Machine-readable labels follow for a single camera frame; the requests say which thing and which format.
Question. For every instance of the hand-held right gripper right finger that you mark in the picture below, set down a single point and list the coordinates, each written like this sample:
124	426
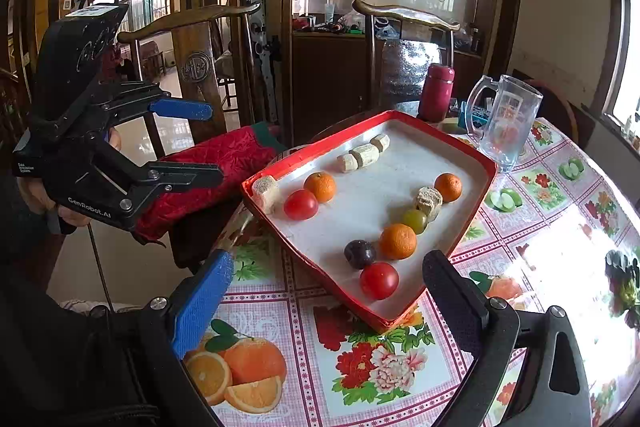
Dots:
452	297

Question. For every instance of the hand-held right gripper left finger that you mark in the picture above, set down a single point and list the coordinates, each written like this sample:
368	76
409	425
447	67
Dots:
200	307

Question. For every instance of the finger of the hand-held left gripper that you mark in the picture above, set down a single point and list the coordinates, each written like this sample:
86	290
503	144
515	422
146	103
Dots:
175	177
180	109

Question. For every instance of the red tomato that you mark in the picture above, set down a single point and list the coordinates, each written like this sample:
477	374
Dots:
301	204
379	280

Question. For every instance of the orange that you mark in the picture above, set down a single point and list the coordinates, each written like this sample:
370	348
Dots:
320	186
398	241
448	187

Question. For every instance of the green plum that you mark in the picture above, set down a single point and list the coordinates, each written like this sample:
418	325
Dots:
415	221

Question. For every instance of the large pale corn cob piece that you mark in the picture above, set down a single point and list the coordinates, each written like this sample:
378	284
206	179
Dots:
429	203

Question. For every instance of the dark purple plum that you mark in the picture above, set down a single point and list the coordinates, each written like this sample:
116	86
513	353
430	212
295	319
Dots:
360	254

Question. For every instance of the red tray with white inside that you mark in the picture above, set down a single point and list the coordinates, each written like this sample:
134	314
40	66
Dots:
370	207

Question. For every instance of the person's left hand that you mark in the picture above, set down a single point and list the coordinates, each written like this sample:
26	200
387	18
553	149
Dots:
32	199

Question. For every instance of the red brocade cushion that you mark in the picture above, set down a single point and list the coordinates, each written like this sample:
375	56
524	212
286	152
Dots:
210	172

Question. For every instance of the wooden chair with carved medallion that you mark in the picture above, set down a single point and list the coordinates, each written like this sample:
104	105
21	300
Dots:
195	57

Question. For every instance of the floral fruit print tablecloth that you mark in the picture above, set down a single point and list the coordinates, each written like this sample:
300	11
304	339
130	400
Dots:
350	357

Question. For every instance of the wooden cabinet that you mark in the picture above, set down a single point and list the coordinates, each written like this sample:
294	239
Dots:
325	77

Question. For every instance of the person's dark clothing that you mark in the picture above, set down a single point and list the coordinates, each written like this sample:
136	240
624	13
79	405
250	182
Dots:
50	357

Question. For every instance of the leafy green vegetable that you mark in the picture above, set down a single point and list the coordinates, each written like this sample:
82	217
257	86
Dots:
622	272

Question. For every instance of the clear glass mug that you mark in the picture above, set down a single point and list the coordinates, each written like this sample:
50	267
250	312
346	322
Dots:
505	127

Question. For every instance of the blue box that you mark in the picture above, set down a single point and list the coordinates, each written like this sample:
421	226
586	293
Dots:
480	114

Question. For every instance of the red thermos bottle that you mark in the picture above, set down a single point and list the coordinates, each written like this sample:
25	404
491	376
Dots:
436	92

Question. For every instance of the round-backed dark chair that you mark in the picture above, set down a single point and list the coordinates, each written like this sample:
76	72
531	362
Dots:
555	117

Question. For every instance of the wooden chair with curved rail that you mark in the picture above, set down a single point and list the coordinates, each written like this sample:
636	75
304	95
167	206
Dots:
400	13

